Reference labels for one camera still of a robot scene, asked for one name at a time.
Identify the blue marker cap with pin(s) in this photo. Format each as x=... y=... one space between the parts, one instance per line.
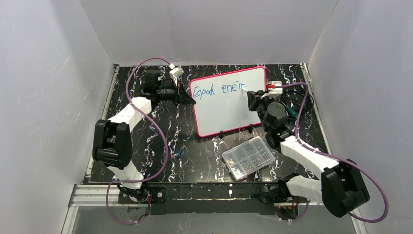
x=179 y=155

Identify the clear plastic parts organizer box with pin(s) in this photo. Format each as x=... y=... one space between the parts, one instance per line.
x=247 y=158

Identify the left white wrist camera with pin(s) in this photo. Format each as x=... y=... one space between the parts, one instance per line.
x=175 y=73

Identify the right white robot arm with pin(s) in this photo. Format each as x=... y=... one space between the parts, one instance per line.
x=337 y=185

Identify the coiled black cable green plug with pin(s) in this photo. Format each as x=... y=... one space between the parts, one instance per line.
x=293 y=98

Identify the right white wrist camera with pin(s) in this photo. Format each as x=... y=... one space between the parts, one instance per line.
x=274 y=89

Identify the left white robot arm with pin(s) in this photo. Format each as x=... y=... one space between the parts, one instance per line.
x=112 y=145

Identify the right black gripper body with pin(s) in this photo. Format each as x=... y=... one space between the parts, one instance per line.
x=255 y=99

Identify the whiteboard metal stand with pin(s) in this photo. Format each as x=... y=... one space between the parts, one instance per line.
x=249 y=129

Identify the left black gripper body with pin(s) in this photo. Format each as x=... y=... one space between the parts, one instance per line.
x=178 y=94

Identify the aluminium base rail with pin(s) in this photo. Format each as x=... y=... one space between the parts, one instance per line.
x=195 y=209

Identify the pink framed whiteboard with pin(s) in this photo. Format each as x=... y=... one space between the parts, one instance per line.
x=221 y=104

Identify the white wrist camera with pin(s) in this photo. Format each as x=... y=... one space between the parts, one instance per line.
x=274 y=89
x=175 y=73

